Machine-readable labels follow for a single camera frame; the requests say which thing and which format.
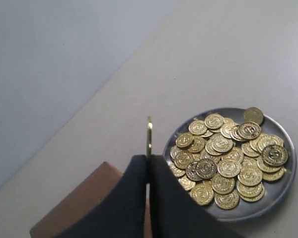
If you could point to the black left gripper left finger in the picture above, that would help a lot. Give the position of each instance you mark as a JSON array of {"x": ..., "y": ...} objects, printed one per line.
[{"x": 122, "y": 213}]

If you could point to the gold coin leaning on rim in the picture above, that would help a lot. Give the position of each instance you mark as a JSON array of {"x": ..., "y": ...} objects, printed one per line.
[{"x": 253, "y": 114}]

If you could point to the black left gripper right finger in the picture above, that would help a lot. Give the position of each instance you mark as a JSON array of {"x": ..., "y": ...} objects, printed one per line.
[{"x": 173, "y": 213}]

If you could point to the round silver metal plate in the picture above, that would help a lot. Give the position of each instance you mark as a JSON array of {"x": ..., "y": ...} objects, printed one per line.
[{"x": 275, "y": 191}]

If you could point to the brown wooden coin box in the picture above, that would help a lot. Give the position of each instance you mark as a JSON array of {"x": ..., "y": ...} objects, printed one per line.
[{"x": 78, "y": 203}]

